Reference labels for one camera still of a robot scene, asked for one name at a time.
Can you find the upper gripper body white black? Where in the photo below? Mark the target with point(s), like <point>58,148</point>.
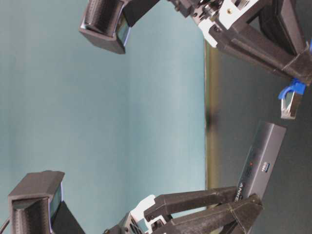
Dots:
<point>209,14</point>

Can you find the lower gripper body white black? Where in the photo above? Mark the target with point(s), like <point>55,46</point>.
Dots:
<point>134,221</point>

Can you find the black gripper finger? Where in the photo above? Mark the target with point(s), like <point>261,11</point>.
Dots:
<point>250,45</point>
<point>239,215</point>
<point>174,203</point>
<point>277,20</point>

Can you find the grey Anker hub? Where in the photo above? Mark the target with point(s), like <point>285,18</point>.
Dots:
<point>260,160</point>

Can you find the blue LAN cable plug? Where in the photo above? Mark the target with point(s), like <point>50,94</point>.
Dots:
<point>292,94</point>

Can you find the light blue backdrop board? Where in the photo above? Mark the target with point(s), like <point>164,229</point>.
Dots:
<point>121,127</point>

